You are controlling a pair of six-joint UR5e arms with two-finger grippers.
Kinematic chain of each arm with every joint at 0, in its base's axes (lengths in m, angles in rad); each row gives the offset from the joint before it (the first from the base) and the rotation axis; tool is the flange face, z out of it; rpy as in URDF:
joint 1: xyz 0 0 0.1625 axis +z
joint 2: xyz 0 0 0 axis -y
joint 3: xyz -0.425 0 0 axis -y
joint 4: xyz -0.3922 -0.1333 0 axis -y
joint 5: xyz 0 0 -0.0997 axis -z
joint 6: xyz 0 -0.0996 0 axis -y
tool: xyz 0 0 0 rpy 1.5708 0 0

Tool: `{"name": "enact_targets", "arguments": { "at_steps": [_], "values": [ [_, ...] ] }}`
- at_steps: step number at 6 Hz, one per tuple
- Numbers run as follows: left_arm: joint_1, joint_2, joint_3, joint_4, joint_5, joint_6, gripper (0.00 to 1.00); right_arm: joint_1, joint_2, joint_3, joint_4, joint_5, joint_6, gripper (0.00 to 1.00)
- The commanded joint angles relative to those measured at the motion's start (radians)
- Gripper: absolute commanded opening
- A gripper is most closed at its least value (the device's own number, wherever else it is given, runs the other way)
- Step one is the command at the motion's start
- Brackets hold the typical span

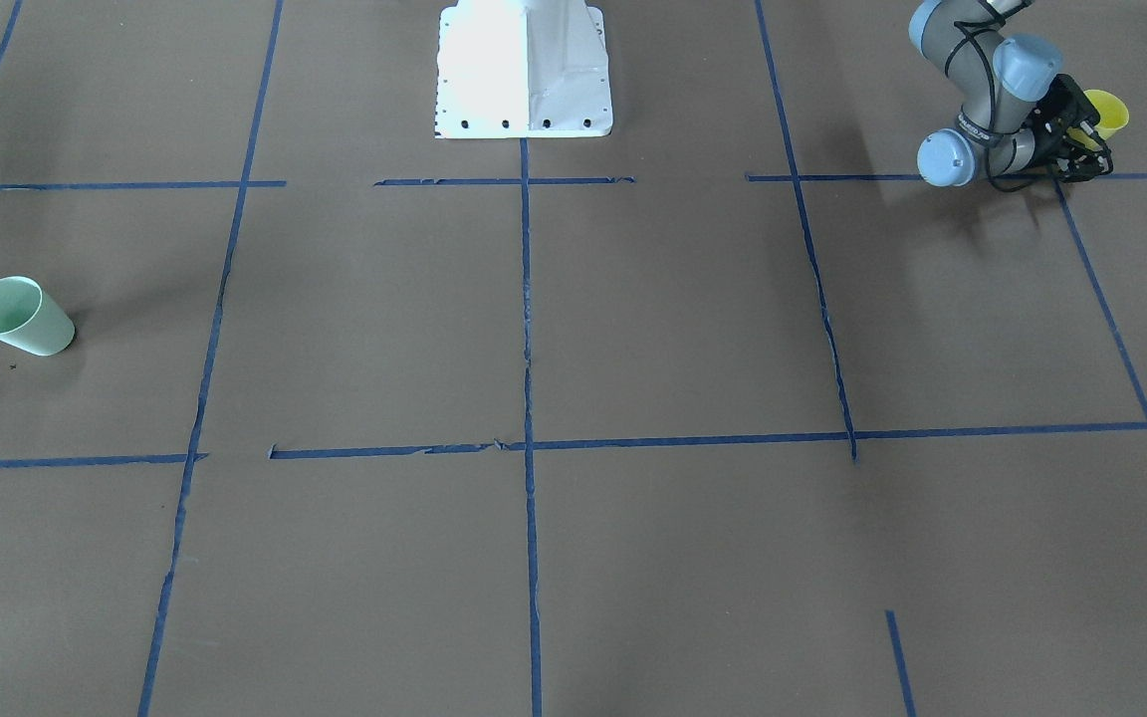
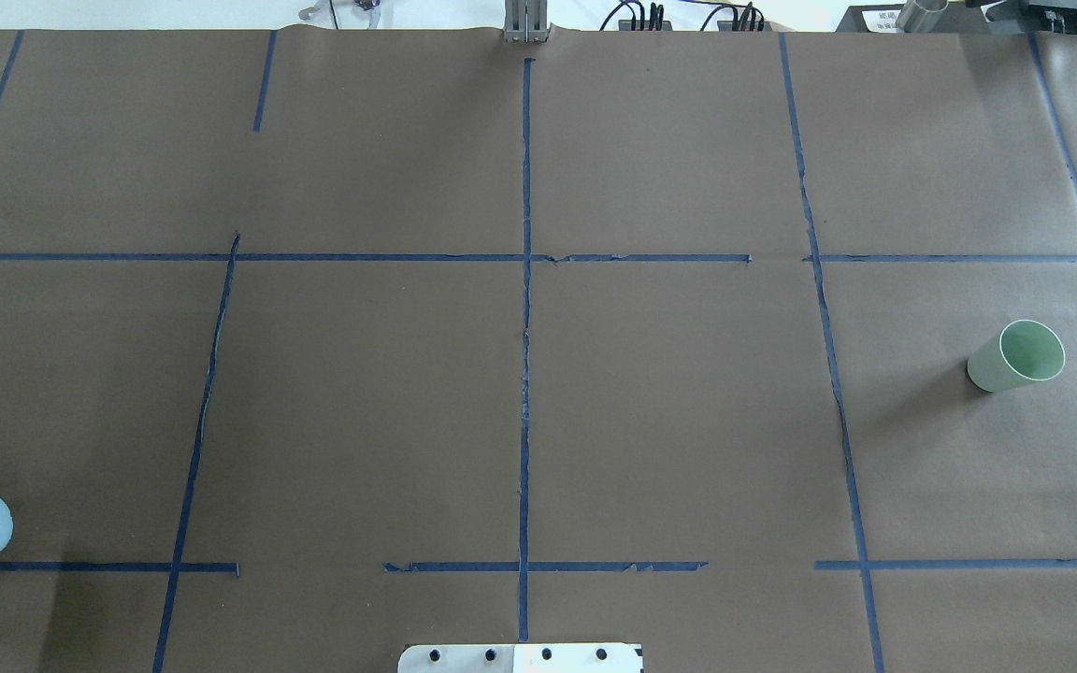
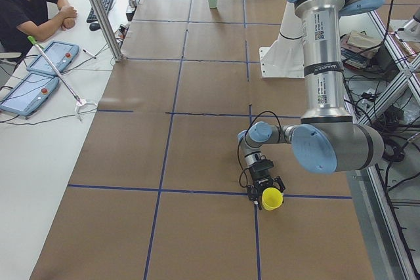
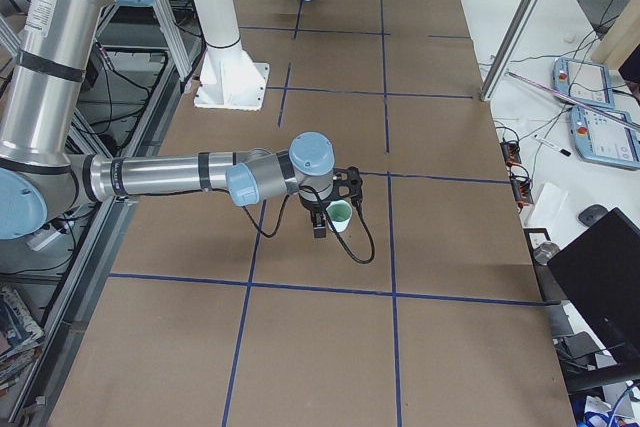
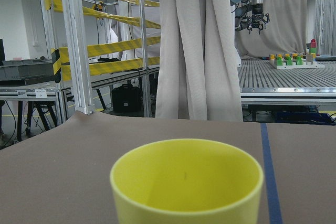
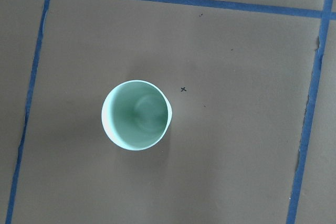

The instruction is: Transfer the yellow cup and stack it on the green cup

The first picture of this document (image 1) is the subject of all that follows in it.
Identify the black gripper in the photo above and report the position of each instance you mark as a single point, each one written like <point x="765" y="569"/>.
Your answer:
<point x="1062" y="108"/>

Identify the yellow plastic cup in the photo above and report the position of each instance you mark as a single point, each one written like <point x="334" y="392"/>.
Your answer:
<point x="1113" y="112"/>

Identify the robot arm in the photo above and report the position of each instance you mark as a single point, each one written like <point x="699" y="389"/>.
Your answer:
<point x="1018" y="111"/>

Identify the green plastic cup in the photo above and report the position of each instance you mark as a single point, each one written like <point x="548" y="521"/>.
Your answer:
<point x="30" y="320"/>

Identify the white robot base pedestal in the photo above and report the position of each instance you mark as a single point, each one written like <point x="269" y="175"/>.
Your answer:
<point x="511" y="69"/>

